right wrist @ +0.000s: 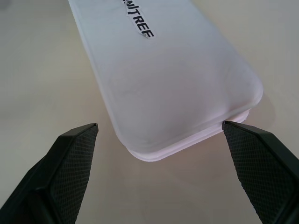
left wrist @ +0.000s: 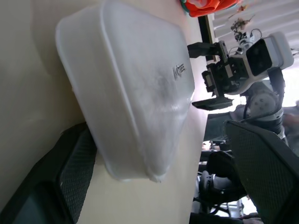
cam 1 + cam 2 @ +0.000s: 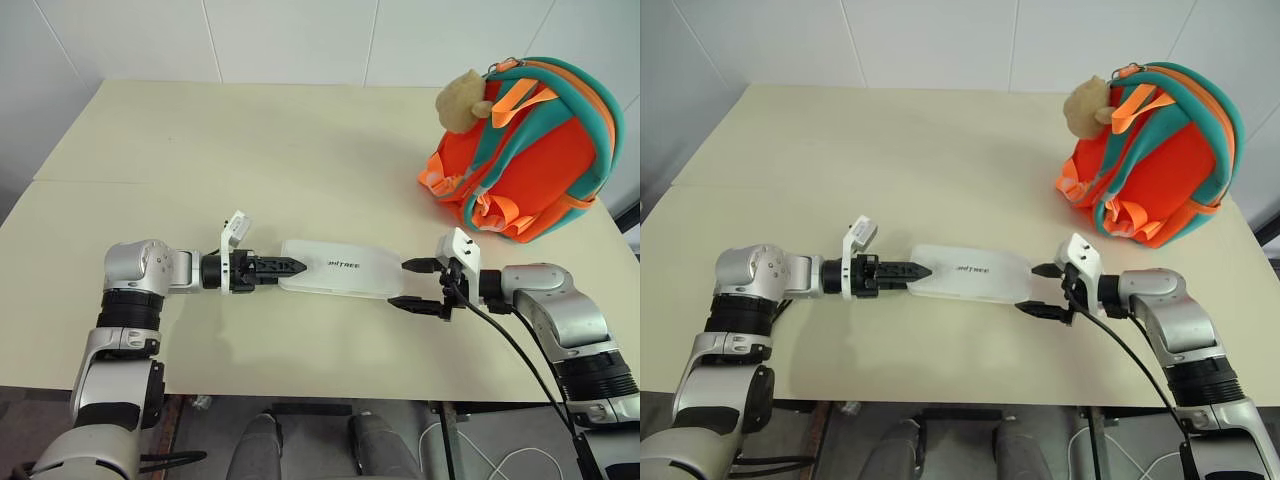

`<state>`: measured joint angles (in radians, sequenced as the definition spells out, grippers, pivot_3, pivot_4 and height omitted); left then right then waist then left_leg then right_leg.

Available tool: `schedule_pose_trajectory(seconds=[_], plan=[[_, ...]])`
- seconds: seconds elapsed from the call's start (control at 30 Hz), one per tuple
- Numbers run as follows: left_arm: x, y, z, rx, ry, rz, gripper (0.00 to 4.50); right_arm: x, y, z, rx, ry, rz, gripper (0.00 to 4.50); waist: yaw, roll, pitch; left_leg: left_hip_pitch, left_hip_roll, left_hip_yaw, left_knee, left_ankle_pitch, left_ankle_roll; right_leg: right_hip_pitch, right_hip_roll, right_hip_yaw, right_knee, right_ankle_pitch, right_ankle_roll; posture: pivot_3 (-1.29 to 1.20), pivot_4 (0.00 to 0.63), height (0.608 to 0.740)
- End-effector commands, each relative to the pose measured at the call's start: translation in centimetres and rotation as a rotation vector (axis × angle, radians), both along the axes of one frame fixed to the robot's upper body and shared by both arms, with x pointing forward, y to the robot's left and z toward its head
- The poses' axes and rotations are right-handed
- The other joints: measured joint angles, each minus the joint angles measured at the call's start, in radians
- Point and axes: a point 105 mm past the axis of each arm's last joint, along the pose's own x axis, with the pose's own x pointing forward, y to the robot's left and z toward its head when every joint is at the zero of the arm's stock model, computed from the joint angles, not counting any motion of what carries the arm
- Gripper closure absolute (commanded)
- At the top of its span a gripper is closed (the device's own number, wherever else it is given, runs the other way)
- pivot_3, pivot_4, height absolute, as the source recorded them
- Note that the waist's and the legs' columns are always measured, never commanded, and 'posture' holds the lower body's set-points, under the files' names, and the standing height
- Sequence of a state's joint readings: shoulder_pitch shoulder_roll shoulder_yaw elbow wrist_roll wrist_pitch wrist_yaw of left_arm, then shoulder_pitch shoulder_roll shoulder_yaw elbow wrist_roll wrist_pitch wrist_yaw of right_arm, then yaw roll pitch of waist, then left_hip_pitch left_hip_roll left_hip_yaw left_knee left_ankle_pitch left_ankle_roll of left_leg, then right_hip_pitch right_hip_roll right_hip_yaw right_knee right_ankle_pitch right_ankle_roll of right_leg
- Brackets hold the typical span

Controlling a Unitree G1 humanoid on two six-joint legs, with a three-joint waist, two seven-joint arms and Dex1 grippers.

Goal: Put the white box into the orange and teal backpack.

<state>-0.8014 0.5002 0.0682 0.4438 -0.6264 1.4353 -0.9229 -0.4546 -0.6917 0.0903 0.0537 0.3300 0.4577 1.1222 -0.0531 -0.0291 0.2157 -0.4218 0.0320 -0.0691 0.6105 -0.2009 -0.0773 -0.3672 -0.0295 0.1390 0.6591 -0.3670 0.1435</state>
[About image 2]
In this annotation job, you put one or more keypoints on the black upright post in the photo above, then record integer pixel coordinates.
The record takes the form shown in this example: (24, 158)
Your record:
(206, 30)

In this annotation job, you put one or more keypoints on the black office chair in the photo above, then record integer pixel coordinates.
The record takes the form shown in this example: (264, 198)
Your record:
(219, 182)

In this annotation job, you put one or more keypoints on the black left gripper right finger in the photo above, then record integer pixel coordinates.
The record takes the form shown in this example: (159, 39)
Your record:
(266, 168)

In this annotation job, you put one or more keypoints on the orange and teal backpack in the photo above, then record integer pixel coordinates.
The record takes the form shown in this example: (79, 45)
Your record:
(205, 7)

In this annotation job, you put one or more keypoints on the white translucent plastic box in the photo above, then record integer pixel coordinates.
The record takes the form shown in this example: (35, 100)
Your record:
(130, 88)

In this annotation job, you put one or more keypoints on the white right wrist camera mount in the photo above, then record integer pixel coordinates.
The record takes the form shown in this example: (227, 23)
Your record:
(273, 53)

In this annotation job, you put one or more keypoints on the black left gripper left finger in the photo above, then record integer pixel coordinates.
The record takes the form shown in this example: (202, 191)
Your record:
(70, 168)

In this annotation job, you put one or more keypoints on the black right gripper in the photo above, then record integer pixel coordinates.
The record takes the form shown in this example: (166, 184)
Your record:
(224, 74)

